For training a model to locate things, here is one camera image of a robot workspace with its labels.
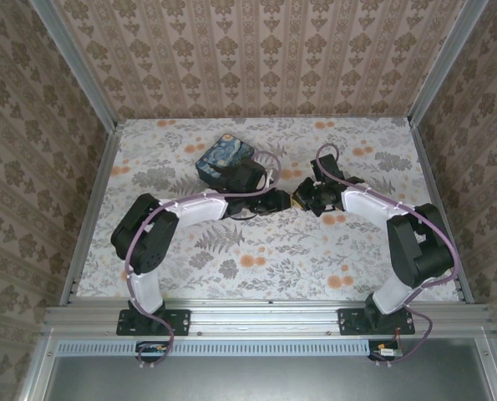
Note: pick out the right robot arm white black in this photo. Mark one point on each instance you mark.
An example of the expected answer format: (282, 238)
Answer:
(402, 250)

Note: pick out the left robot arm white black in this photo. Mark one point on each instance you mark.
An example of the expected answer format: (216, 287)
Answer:
(148, 288)

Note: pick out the dark blue painted-print box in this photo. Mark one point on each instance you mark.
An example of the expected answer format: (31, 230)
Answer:
(225, 152)

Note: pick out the grey metal sheet panel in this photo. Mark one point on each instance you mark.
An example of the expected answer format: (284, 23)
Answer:
(256, 378)

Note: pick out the aluminium frame cross rail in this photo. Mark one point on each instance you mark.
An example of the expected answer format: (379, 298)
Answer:
(265, 311)

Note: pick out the aluminium frame side rail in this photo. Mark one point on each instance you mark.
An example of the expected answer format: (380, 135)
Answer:
(444, 209)
(93, 209)

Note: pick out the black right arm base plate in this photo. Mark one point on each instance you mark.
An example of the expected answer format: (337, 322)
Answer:
(352, 321)

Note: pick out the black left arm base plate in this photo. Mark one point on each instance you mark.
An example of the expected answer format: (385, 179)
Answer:
(177, 321)

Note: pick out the aluminium frame upright post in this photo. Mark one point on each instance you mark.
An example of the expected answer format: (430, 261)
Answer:
(77, 62)
(444, 54)

